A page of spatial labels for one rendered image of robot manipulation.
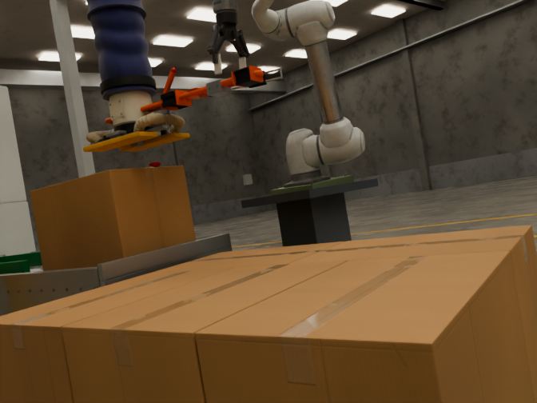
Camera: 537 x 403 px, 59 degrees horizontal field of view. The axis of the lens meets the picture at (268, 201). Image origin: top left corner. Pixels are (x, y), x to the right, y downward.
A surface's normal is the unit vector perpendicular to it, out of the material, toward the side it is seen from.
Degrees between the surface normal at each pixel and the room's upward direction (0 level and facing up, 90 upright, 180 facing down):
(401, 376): 90
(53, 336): 90
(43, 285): 90
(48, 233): 90
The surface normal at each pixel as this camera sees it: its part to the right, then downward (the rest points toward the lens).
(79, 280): -0.57, 0.10
